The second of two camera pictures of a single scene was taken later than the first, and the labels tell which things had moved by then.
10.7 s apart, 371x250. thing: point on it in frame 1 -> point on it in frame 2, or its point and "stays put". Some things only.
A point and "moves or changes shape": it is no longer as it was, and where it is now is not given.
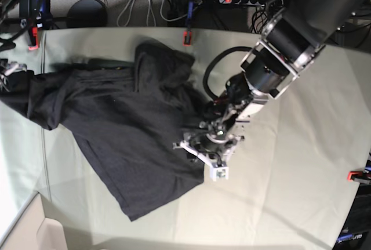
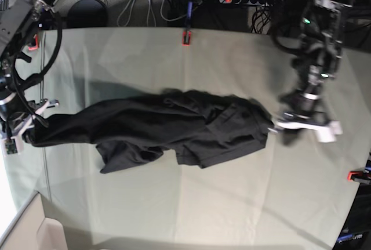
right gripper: [217, 155] -> [325, 130]
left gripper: [7, 68] -> [14, 144]
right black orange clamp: [361, 176] stays put
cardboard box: [33, 231] stays put
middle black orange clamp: [188, 33] stays put
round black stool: [87, 13] stays put
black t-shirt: [134, 120] moves or changes shape
